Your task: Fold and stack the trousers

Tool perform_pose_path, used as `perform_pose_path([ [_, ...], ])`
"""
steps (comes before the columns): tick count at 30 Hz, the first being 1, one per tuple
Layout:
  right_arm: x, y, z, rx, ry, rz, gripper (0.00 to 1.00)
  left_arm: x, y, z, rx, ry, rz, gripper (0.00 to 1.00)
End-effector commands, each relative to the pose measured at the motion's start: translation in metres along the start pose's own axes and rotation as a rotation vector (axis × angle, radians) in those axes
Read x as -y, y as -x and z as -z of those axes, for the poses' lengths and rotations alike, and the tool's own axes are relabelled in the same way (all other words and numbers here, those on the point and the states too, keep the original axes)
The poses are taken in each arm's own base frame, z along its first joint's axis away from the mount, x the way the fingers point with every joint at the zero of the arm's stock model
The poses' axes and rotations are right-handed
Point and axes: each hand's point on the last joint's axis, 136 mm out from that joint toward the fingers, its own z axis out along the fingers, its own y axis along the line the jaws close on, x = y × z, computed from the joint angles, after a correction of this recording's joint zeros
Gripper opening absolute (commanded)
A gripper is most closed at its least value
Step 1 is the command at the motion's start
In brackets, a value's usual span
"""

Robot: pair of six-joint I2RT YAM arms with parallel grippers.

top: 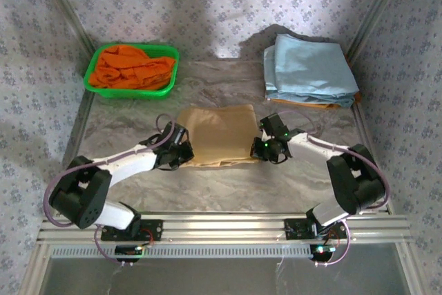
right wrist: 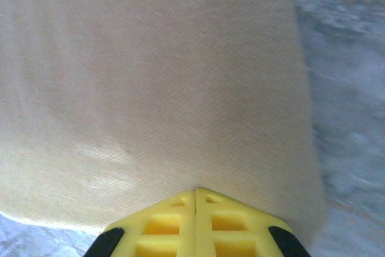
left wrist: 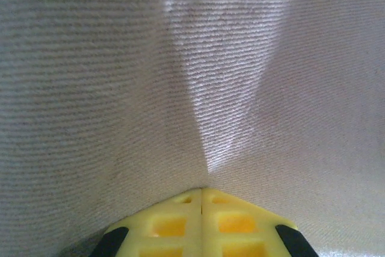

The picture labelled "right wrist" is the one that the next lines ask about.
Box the tan trousers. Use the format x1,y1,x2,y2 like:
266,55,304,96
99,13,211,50
0,0,329,257

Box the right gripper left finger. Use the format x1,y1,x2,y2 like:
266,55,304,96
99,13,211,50
85,190,197,257

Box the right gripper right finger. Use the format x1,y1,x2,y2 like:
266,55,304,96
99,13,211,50
195,187,311,257

